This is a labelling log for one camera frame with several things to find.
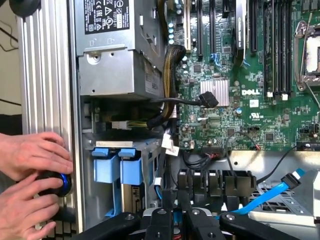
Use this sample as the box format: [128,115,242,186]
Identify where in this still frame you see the white expansion slot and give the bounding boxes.
[183,0,193,52]

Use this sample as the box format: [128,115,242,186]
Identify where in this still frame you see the black graphics card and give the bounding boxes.
[231,0,251,68]

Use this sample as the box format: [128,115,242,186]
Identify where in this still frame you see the person's left hand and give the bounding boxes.
[0,131,74,182]

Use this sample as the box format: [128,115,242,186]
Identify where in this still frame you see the hard drive in blue caddy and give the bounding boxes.
[82,139,163,218]

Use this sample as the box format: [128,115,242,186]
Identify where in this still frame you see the black expansion slot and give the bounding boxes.
[249,0,259,54]
[195,0,205,58]
[208,0,217,55]

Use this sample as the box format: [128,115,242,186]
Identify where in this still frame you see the thin metal locking lever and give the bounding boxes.
[299,12,313,77]
[305,83,320,107]

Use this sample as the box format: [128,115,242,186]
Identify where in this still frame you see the black round object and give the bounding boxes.
[8,0,42,19]

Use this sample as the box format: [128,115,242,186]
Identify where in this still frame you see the green motherboard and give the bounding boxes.
[159,0,320,152]

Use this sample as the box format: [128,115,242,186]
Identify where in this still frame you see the silver chipset heatsink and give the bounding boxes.
[199,78,230,108]

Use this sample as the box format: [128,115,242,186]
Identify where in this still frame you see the black ribbed plastic bracket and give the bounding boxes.
[176,169,258,201]

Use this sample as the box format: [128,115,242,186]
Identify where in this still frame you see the sleeved power cable bundle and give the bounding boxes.
[147,44,187,130]

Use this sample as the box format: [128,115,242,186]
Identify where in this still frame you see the white plug with yellow wires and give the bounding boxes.
[111,120,148,131]

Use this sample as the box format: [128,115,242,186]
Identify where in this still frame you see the black RAM slot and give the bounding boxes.
[263,0,274,99]
[287,0,294,99]
[274,0,282,99]
[281,0,288,101]

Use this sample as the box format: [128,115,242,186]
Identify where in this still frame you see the black keyboard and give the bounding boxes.
[33,218,79,240]

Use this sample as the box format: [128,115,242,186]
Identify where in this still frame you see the perforated metal drive cage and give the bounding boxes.
[248,169,320,227]

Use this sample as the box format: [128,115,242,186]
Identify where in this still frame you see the thin black wire red end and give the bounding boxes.
[226,131,262,176]

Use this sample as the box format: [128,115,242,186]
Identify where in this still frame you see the CPU socket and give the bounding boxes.
[294,21,320,92]

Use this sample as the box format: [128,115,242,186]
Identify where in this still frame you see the person's right hand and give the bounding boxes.
[0,175,64,240]

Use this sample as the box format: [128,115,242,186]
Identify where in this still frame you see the black power plug with wire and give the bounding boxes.
[149,91,220,110]

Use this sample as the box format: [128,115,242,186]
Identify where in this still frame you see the grey power supply unit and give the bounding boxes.
[73,0,168,101]

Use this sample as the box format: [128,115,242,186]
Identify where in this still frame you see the blue SATA wire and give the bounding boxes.
[216,168,308,221]
[154,184,165,201]

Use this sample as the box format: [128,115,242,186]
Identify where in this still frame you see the open metal PC case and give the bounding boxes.
[67,0,320,240]

